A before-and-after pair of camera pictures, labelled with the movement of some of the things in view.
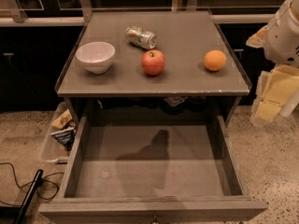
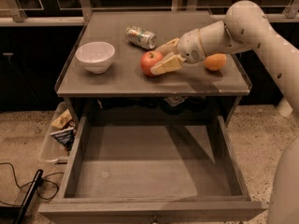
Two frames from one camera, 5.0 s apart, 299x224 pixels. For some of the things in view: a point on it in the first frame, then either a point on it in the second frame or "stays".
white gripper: [282, 36] to [191, 47]
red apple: [153, 62] stays
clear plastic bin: [61, 136] stays
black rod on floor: [21, 216] stays
